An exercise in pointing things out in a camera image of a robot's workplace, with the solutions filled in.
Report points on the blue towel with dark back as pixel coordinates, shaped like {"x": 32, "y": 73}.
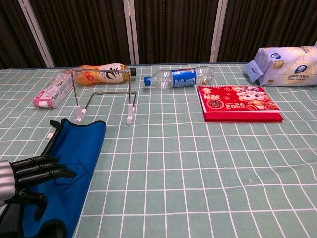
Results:
{"x": 74, "y": 148}

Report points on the lavender tissue pack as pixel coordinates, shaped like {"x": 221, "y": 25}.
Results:
{"x": 284, "y": 67}

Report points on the clear bottle with blue label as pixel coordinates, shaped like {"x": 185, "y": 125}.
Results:
{"x": 183, "y": 78}

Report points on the green checkered tablecloth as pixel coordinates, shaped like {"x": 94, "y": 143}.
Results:
{"x": 223, "y": 173}

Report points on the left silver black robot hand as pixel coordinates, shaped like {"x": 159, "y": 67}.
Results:
{"x": 29, "y": 173}

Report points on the red desk calendar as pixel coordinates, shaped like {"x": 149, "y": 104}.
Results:
{"x": 235, "y": 99}

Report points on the small white tag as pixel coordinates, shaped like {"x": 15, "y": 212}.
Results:
{"x": 50, "y": 136}

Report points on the orange tea drink bottle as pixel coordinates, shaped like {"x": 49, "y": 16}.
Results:
{"x": 106, "y": 77}

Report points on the white divider frame post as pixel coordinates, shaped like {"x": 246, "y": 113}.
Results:
{"x": 219, "y": 31}
{"x": 37, "y": 33}
{"x": 131, "y": 32}

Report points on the pink floral toothpaste box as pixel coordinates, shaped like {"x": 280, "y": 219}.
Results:
{"x": 53, "y": 91}

